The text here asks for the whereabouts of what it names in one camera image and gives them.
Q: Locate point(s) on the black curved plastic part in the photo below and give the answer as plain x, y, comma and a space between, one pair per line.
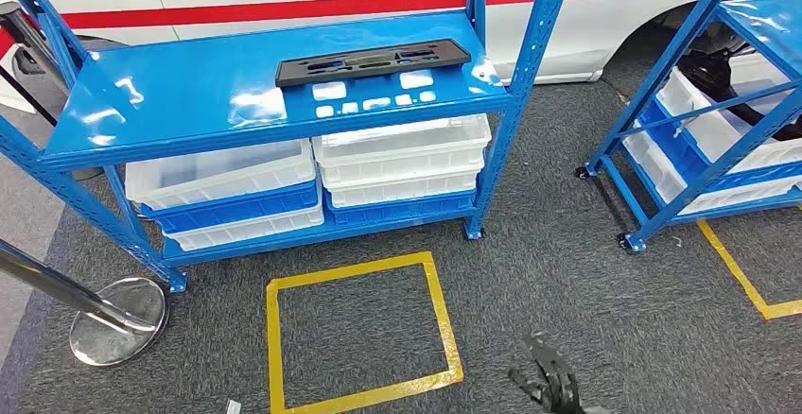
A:
708, 76

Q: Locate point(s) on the small white floor label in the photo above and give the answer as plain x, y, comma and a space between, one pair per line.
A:
233, 407

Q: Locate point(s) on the blue shelf rack with casters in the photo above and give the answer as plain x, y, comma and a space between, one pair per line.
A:
770, 23

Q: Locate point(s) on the short red barrier belt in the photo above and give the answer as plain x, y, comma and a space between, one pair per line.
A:
4, 45

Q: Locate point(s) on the yellow floor tape marking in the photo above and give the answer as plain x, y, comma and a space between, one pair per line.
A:
273, 348
734, 268

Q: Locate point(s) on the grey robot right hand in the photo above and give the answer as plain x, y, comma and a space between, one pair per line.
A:
554, 386

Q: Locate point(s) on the blue metal shelf rack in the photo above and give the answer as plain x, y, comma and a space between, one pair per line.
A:
188, 92

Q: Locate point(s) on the black stanchion post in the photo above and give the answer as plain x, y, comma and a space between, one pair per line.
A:
12, 17

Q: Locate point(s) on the black plastic panel part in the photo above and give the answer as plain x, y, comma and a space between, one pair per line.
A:
289, 74

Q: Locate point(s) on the chrome stanchion post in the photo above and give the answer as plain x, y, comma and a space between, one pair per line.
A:
119, 336

